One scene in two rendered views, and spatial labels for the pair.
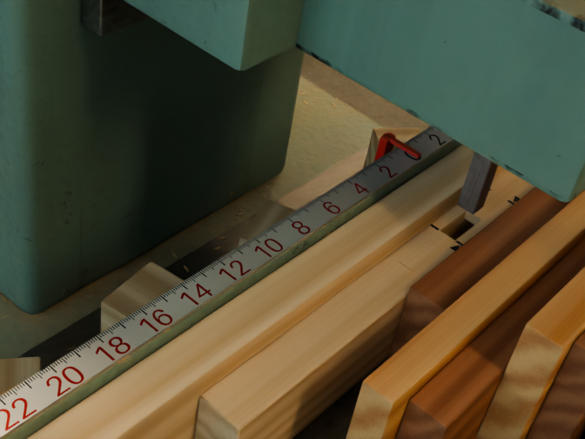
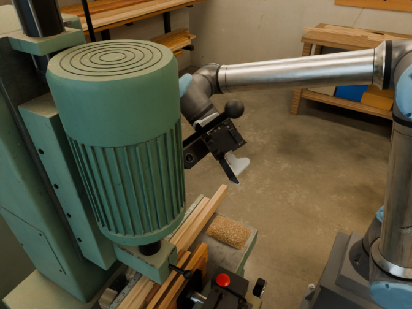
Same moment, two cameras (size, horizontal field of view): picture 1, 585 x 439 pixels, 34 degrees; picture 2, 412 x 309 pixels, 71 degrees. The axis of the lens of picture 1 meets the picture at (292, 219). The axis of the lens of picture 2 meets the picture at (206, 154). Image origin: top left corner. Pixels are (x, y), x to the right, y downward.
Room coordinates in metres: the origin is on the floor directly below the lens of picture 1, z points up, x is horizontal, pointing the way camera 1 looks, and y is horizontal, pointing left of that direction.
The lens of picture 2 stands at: (-0.06, -0.17, 1.64)
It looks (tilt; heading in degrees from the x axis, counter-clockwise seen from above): 37 degrees down; 355
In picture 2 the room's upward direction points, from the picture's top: straight up
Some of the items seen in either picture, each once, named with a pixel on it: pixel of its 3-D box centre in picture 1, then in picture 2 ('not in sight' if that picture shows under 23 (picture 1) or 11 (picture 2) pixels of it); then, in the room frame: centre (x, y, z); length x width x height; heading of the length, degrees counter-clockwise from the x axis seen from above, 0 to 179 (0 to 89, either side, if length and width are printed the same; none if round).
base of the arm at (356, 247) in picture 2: not in sight; (379, 255); (0.51, -0.88, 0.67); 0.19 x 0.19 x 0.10
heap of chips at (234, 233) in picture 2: not in sight; (228, 228); (0.50, -0.29, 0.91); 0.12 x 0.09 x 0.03; 56
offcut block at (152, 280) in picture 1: (151, 321); (109, 300); (0.35, 0.07, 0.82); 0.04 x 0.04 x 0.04; 64
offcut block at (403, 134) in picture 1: (396, 164); not in sight; (0.54, -0.06, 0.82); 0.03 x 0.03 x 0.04; 20
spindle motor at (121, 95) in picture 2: not in sight; (130, 148); (0.34, -0.08, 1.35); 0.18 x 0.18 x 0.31
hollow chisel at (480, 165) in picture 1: (485, 162); not in sight; (0.34, -0.08, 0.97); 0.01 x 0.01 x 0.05; 56
